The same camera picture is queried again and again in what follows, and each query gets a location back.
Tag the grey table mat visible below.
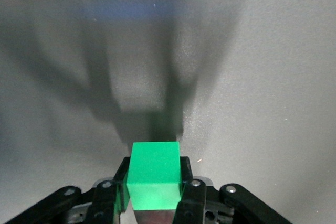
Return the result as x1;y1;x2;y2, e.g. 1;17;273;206
0;0;336;224

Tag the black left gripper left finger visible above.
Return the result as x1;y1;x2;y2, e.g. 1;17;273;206
0;157;132;224

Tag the small green cube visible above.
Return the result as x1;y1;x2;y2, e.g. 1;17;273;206
125;141;184;212

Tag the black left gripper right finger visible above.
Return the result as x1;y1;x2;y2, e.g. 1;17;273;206
178;156;289;224

